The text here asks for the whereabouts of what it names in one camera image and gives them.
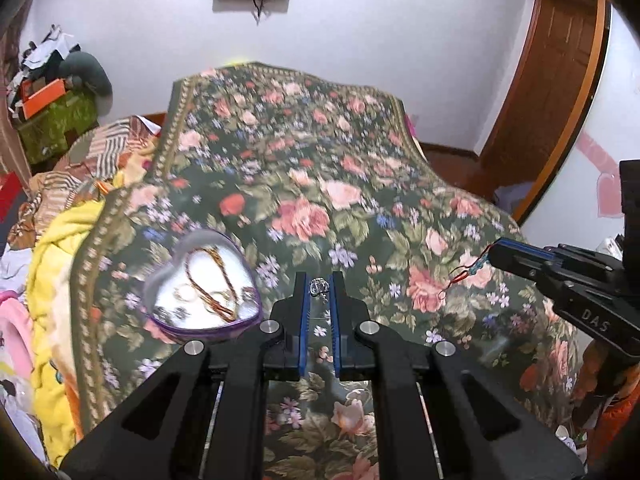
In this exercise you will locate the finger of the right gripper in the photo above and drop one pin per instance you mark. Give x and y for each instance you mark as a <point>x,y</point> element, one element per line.
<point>564,285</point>
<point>513,256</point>

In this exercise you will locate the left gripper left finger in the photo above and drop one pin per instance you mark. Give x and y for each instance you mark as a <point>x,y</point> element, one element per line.
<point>202,414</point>

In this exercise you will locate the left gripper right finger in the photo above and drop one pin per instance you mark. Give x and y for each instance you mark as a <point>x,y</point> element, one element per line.
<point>439,414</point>

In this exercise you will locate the small silver earring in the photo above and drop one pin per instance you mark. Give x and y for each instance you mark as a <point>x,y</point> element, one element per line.
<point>320,288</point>

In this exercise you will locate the purple heart-shaped jewelry box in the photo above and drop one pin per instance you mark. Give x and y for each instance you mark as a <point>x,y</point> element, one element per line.
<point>205,290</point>

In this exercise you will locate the yellow blanket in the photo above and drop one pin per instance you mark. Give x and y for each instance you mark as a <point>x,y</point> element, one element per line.
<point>53,378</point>

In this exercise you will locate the brown wooden door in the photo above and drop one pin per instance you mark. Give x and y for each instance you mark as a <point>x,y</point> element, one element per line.
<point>548,99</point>

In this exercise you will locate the pink plush toy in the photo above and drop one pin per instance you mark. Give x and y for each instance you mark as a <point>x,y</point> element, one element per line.
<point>16,334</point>

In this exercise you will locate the dark floral bedspread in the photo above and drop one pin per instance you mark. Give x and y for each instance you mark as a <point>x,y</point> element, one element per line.
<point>305,175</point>

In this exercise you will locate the red and grey box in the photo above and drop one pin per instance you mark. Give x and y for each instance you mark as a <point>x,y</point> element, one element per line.
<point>11,187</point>

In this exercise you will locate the striped patchwork quilt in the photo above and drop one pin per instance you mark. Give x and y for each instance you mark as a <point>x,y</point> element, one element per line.
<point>104,158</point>

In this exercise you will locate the green cardboard box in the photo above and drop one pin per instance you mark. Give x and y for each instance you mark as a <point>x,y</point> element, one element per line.
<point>50,132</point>

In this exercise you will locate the orange shoe box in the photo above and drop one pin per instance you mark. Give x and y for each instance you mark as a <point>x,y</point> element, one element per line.
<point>42,98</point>

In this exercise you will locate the grey plush cushion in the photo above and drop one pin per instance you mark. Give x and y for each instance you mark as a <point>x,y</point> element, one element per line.
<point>82,70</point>

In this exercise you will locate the striped pink curtain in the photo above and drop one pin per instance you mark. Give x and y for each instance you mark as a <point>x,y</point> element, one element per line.
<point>13,157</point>

